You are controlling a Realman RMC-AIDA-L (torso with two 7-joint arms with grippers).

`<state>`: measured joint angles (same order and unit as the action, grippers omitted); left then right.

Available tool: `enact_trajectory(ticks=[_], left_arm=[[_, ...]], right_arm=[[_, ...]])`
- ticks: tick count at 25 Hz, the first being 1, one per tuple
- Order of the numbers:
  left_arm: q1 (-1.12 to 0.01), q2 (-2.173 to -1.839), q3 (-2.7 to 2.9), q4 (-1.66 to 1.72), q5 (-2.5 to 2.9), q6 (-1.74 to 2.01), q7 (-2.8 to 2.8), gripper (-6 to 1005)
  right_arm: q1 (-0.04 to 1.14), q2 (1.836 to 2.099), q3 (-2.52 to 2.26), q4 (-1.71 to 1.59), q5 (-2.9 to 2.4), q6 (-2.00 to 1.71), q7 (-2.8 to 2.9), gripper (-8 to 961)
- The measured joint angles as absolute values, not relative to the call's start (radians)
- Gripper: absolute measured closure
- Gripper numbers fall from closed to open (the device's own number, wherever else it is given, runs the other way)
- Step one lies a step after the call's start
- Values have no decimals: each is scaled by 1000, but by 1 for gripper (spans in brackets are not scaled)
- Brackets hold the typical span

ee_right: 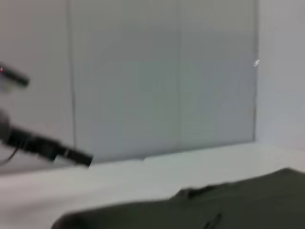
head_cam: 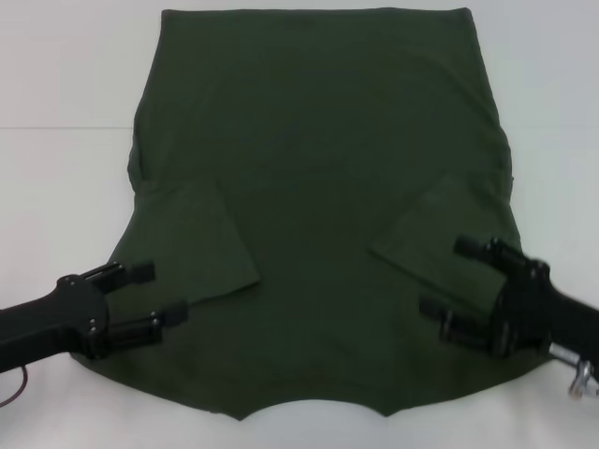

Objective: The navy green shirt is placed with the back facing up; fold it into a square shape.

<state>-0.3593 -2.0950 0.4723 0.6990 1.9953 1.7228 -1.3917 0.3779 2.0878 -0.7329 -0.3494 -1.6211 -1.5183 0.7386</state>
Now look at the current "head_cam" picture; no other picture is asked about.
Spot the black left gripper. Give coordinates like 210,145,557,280
0,262,189,375

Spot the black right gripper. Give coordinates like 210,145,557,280
419,237,599,364

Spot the dark green t-shirt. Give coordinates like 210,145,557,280
69,7,556,421

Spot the silver right wrist connector plug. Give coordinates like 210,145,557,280
549,343,599,398

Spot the dark red left wrist cable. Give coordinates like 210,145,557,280
0,364,30,408

